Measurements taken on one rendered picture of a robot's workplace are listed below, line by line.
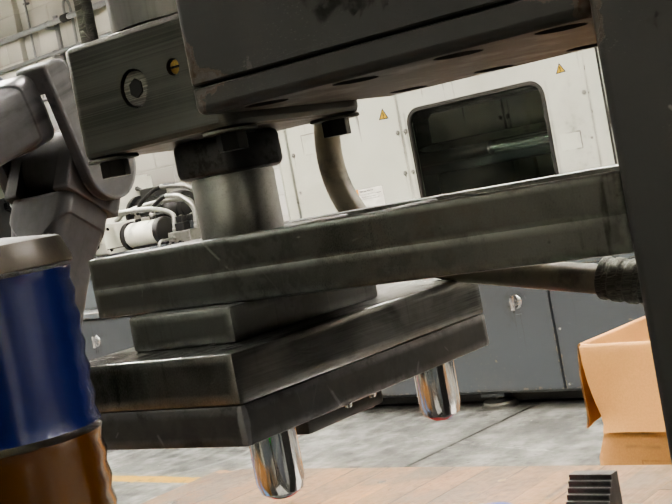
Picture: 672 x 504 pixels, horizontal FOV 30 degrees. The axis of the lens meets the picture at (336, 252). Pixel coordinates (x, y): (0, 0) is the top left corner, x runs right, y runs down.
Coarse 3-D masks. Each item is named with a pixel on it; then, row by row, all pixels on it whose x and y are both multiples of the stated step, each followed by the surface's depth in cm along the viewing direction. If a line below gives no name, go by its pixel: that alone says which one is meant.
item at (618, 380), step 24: (600, 336) 301; (624, 336) 310; (648, 336) 319; (600, 360) 290; (624, 360) 285; (648, 360) 281; (600, 384) 291; (624, 384) 286; (648, 384) 282; (600, 408) 293; (624, 408) 287; (648, 408) 282; (624, 432) 290; (648, 432) 285; (600, 456) 295; (624, 456) 290; (648, 456) 286
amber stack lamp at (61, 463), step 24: (72, 432) 27; (96, 432) 26; (0, 456) 25; (24, 456) 25; (48, 456) 25; (72, 456) 26; (96, 456) 26; (0, 480) 25; (24, 480) 25; (48, 480) 25; (72, 480) 26; (96, 480) 26
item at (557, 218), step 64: (256, 192) 54; (512, 192) 43; (576, 192) 41; (128, 256) 54; (192, 256) 52; (256, 256) 50; (320, 256) 48; (384, 256) 46; (448, 256) 44; (512, 256) 43; (576, 256) 41; (192, 320) 51; (256, 320) 51; (320, 320) 52; (384, 320) 55; (448, 320) 58; (128, 384) 50; (192, 384) 48; (256, 384) 48; (320, 384) 51; (384, 384) 54; (448, 384) 59; (128, 448) 51; (256, 448) 50
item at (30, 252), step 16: (0, 240) 26; (16, 240) 26; (32, 240) 26; (48, 240) 26; (0, 256) 25; (16, 256) 25; (32, 256) 25; (48, 256) 26; (64, 256) 26; (0, 272) 25
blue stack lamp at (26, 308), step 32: (0, 288) 25; (32, 288) 25; (64, 288) 26; (0, 320) 25; (32, 320) 25; (64, 320) 26; (0, 352) 25; (32, 352) 25; (64, 352) 26; (0, 384) 25; (32, 384) 25; (64, 384) 26; (0, 416) 25; (32, 416) 25; (64, 416) 26; (96, 416) 27; (0, 448) 25
